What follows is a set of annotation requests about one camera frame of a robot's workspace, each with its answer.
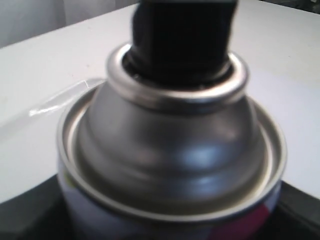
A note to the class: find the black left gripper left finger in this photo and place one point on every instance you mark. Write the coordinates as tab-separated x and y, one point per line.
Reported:
38	214

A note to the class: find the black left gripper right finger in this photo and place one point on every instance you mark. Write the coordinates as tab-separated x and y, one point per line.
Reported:
297	215

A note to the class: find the white dotted spray paint can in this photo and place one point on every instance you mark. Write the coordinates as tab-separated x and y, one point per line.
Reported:
170	147

